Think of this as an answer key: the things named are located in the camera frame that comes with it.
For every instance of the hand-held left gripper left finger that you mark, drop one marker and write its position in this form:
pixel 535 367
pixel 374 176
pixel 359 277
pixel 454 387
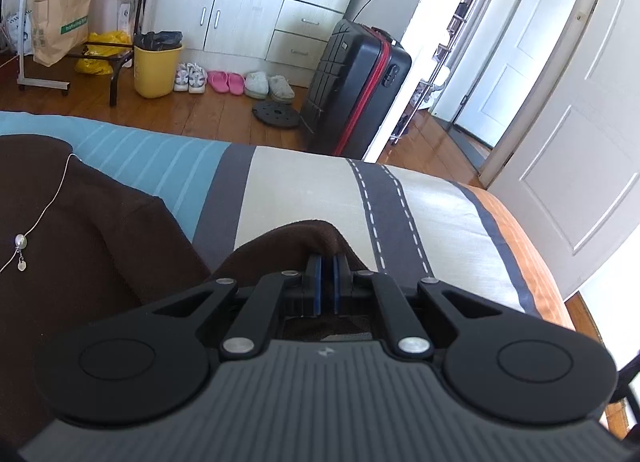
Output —
pixel 317 287

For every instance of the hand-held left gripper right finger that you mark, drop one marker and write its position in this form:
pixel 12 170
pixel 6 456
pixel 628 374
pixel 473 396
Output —
pixel 341 287

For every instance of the dark brown garment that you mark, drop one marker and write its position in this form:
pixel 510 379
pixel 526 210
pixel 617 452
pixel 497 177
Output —
pixel 100 242

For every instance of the black weight plate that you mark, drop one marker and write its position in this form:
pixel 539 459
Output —
pixel 275 115

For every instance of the black suitcase with red trim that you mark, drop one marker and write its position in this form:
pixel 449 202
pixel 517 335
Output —
pixel 350 82

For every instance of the white sneaker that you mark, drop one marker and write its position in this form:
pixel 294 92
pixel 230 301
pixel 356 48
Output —
pixel 198 80
pixel 181 77

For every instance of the yellow trash bin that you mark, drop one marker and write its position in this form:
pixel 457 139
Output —
pixel 157 72

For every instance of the white panel door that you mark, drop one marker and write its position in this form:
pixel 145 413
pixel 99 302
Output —
pixel 575 142

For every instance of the hallway shelf rack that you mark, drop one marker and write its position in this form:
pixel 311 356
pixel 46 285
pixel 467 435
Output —
pixel 450 27

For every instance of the black floor stand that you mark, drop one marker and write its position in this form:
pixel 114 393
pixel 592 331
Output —
pixel 116 87

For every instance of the white hallway door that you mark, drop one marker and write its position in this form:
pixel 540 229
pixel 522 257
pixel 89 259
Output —
pixel 525 57

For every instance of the black bin liner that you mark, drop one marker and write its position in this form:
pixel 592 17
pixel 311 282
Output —
pixel 157 40

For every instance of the yellow plastic bag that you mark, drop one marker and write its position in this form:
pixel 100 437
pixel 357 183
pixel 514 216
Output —
pixel 107 42

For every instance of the white packaging box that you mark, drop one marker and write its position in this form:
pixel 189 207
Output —
pixel 129 7

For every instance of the brown paper bag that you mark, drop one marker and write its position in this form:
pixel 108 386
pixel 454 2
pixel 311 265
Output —
pixel 57 27

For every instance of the white printed plastic bag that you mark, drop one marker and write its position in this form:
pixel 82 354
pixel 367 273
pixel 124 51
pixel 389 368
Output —
pixel 20 35

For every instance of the rolling side table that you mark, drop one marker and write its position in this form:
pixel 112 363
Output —
pixel 25 17

